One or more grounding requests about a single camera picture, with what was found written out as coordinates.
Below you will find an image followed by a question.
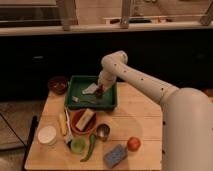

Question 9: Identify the white handled brush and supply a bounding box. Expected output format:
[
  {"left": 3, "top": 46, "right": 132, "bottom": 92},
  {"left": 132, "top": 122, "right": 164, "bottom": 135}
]
[{"left": 64, "top": 108, "right": 73, "bottom": 147}]

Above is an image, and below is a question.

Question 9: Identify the green small cup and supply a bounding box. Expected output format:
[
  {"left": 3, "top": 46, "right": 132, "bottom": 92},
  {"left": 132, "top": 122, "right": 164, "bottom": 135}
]
[{"left": 71, "top": 137, "right": 86, "bottom": 154}]

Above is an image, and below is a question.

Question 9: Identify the dark red bowl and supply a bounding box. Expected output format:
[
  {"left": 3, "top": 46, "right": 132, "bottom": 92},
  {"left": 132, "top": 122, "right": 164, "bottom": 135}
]
[{"left": 47, "top": 76, "right": 68, "bottom": 95}]

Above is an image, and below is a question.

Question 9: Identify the green plastic tray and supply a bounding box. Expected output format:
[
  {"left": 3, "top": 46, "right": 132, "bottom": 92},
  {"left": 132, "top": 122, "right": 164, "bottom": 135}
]
[{"left": 64, "top": 75, "right": 117, "bottom": 110}]

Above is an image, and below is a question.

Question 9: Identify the small metal cup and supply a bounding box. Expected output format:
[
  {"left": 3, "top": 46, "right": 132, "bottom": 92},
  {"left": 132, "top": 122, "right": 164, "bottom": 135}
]
[{"left": 96, "top": 124, "right": 110, "bottom": 140}]

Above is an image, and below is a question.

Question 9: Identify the beige wooden block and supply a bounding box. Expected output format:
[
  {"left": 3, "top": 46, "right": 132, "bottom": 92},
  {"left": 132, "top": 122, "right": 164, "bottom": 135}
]
[{"left": 76, "top": 109, "right": 95, "bottom": 131}]

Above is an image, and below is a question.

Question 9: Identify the white round container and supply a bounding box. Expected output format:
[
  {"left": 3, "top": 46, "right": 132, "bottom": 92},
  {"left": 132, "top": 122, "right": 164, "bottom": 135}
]
[{"left": 37, "top": 126, "right": 57, "bottom": 145}]

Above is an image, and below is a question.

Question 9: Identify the grey folded cloth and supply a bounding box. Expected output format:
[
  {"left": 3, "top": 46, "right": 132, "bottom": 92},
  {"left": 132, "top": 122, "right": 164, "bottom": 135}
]
[{"left": 82, "top": 83, "right": 98, "bottom": 94}]

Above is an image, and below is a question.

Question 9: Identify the blue sponge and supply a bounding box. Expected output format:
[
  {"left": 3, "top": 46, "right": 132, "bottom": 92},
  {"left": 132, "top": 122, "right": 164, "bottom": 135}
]
[{"left": 103, "top": 144, "right": 127, "bottom": 168}]

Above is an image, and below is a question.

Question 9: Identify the green chili pepper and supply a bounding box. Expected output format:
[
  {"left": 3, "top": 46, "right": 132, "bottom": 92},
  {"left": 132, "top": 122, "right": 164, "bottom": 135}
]
[{"left": 80, "top": 134, "right": 96, "bottom": 162}]

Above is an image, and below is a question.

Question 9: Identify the small fork in tray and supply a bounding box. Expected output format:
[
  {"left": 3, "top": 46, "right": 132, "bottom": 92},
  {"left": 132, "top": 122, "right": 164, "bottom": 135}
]
[{"left": 72, "top": 96, "right": 96, "bottom": 104}]

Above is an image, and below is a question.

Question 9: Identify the yellow corn cob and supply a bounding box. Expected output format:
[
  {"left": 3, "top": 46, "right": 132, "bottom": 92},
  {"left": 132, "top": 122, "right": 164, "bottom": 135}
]
[{"left": 59, "top": 113, "right": 67, "bottom": 136}]

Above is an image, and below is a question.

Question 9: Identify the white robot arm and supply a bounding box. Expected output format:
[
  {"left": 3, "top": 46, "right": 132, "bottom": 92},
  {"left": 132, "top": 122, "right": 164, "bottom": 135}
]
[{"left": 98, "top": 51, "right": 213, "bottom": 171}]

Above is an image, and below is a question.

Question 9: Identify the orange round fruit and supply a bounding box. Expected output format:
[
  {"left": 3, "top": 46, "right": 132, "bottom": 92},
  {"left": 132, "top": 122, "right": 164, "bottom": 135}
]
[{"left": 127, "top": 137, "right": 141, "bottom": 152}]

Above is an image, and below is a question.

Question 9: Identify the dark red grape bunch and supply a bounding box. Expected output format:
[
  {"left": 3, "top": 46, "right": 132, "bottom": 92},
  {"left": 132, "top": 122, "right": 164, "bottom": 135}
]
[{"left": 95, "top": 85, "right": 104, "bottom": 98}]

